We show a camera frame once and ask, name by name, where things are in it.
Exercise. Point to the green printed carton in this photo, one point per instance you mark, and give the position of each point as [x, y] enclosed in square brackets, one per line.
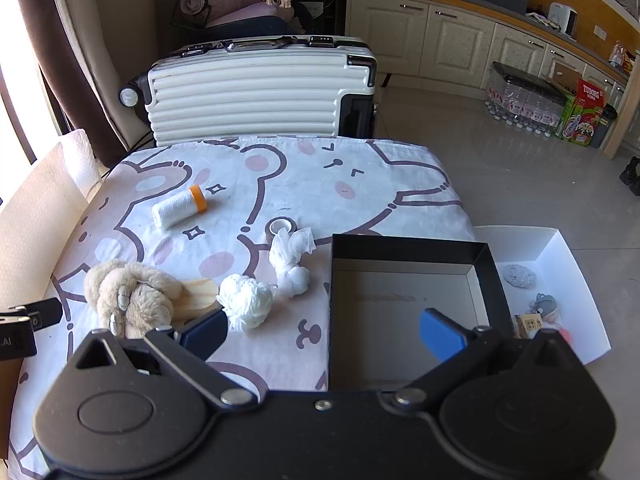
[585, 120]

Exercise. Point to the grey countertop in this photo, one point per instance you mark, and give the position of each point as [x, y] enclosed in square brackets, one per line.
[450, 0]

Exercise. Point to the brown curtain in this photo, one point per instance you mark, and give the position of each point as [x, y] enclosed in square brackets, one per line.
[55, 60]

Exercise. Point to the white mesh bath ball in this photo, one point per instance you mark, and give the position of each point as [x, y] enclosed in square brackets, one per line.
[247, 302]

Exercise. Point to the black cardboard box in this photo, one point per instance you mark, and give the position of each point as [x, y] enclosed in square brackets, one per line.
[400, 310]

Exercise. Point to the white knotted gauze cloth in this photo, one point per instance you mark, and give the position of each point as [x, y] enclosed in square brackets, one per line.
[290, 265]

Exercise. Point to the cream kitchen cabinets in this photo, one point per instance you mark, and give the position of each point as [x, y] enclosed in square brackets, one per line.
[450, 40]

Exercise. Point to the pink knitted toy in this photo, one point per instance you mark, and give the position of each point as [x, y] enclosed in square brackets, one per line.
[565, 336]

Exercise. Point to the brown cardboard box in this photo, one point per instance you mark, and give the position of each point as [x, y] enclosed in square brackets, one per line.
[565, 77]

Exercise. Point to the white paper box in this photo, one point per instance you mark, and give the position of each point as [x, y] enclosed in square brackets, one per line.
[565, 280]

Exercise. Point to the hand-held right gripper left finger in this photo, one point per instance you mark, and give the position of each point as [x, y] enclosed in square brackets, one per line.
[204, 334]

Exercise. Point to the light wooden piece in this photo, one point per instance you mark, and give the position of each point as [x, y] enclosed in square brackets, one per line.
[197, 295]

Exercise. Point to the brown bandage tape roll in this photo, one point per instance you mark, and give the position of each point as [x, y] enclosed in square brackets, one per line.
[281, 226]

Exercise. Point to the pack of water bottles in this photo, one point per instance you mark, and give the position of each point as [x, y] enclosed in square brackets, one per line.
[525, 102]

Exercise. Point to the beige plush toy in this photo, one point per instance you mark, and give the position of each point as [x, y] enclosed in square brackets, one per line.
[130, 295]

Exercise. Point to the white ribbed suitcase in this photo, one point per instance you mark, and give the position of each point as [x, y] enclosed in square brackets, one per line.
[240, 100]

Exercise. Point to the snack packets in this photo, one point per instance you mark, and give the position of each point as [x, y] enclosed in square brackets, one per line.
[622, 57]

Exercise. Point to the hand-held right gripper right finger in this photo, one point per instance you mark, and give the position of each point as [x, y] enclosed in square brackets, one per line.
[442, 336]

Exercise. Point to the small yellow box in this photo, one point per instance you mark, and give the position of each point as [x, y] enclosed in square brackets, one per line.
[529, 325]

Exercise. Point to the white thread spool orange cap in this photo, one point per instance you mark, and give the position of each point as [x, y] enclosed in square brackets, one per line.
[175, 210]

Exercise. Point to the dark waste bin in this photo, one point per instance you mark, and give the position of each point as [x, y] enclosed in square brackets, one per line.
[604, 127]

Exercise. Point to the white electric kettle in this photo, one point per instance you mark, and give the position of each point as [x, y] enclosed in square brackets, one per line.
[561, 17]

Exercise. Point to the cream cushion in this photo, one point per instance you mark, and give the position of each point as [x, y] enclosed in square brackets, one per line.
[35, 210]

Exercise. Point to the white wall socket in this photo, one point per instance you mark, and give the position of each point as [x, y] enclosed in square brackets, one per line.
[600, 32]

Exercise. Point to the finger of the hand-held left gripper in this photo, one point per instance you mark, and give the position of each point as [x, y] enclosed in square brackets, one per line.
[47, 312]

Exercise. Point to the grey knitted doll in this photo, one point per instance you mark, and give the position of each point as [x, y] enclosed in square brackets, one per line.
[544, 306]

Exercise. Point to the bear print bedsheet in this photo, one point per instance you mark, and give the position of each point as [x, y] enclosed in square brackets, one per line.
[310, 180]

